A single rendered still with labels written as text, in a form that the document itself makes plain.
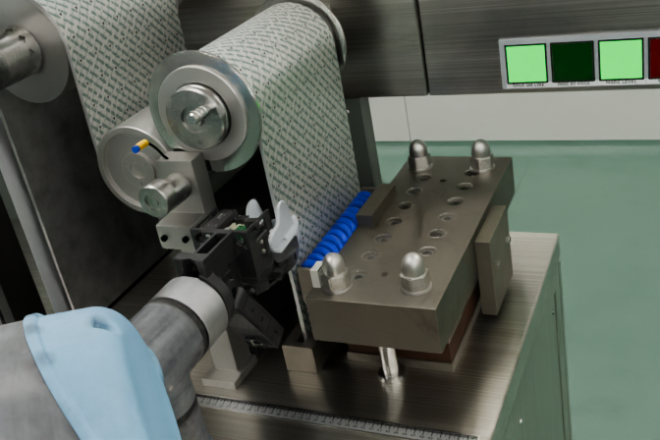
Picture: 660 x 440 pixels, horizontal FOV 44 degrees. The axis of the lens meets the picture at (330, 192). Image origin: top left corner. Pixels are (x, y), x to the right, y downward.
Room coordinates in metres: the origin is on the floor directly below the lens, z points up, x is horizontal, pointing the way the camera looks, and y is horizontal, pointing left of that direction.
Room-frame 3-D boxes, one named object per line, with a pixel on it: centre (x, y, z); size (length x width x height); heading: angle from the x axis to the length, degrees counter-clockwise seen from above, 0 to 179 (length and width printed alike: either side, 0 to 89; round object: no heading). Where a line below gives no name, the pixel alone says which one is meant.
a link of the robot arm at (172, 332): (0.62, 0.20, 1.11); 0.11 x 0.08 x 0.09; 152
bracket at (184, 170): (0.88, 0.17, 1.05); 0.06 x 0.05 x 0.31; 152
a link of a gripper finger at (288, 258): (0.81, 0.08, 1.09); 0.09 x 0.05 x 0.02; 151
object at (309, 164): (0.98, 0.01, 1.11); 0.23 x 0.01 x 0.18; 152
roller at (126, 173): (1.06, 0.17, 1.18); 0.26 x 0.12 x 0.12; 152
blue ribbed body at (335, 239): (0.96, -0.01, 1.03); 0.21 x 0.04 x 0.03; 152
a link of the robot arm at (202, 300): (0.69, 0.16, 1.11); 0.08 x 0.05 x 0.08; 62
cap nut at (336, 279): (0.83, 0.01, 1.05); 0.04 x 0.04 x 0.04
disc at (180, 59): (0.89, 0.12, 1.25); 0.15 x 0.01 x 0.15; 62
